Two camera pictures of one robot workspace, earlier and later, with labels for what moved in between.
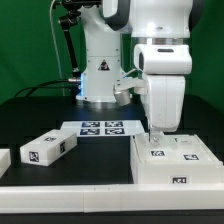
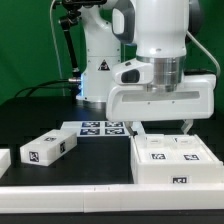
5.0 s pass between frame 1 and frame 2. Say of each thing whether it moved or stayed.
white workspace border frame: stayed
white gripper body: moved
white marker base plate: stayed
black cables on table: stayed
